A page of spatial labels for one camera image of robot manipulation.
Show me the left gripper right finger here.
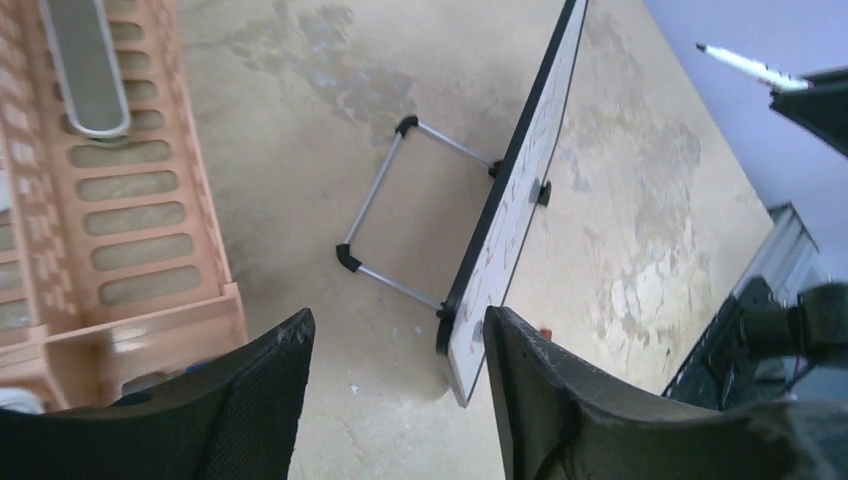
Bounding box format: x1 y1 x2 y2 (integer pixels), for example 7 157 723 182
483 307 847 479

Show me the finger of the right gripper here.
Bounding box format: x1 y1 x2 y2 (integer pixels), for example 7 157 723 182
770 67 847 157

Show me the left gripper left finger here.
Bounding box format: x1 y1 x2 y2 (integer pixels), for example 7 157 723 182
1 308 316 479

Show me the white whiteboard marker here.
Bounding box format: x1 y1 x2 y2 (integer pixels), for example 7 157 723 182
695 42 814 93

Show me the black framed whiteboard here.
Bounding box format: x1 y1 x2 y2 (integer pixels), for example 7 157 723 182
436 1 588 408

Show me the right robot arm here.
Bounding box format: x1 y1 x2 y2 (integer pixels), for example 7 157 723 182
662 203 847 411

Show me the metal whiteboard stand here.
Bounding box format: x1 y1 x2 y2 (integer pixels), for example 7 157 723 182
335 115 552 321

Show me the peach plastic file organizer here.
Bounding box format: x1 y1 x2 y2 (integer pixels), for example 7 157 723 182
1 1 247 411

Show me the grey rounded case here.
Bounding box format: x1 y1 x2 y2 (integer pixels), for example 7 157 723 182
40 0 131 144

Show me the aluminium frame rail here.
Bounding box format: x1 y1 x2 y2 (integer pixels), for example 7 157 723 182
732 203 833 305

